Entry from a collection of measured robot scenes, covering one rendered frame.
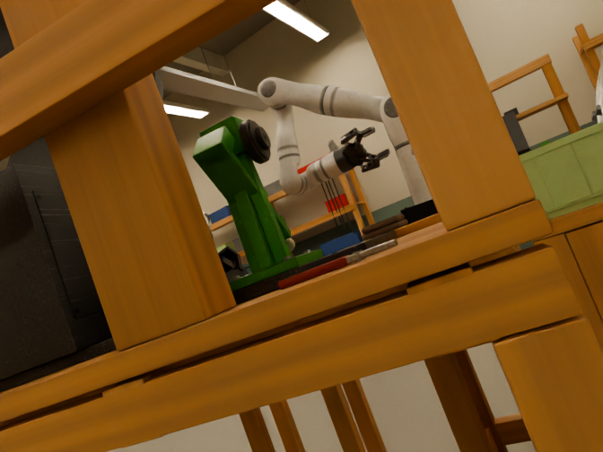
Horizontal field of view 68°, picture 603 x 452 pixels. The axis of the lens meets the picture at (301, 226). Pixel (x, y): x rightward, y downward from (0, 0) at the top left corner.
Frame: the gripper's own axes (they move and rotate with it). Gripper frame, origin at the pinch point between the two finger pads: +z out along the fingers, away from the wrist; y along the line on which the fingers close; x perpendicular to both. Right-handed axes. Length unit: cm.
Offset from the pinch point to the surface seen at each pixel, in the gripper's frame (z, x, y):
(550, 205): 33.3, -29.6, -19.3
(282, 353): 1, -87, 36
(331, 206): -202, 350, -283
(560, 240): 32, -38, -22
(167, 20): 5, -64, 67
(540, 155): 35.9, -21.4, -10.5
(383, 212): -153, 366, -345
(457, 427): -8, -65, -48
